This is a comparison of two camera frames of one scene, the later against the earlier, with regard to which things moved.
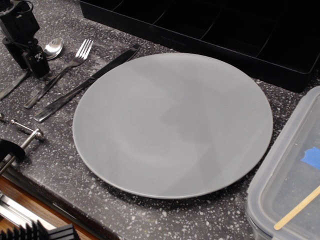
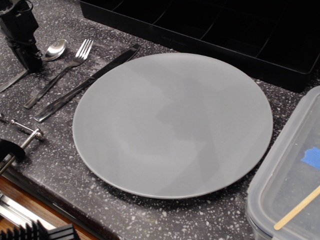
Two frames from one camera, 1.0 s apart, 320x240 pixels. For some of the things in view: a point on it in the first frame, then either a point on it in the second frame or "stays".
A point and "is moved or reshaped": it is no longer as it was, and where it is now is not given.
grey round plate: [173, 126] stays
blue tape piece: [312, 156] stays
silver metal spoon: [52, 48] is moved or reshaped
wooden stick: [285, 219] stays
